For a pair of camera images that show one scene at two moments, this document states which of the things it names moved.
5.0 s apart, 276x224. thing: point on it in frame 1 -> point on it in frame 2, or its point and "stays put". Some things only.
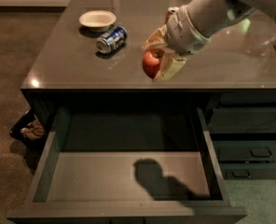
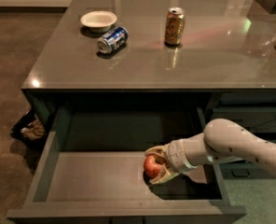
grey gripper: [182, 32] -> [176, 156]
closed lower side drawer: [254, 170] stays put
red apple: [151, 62] -> [151, 168]
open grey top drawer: [129, 164] stays put
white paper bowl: [98, 21] stays put
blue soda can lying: [112, 40] stays put
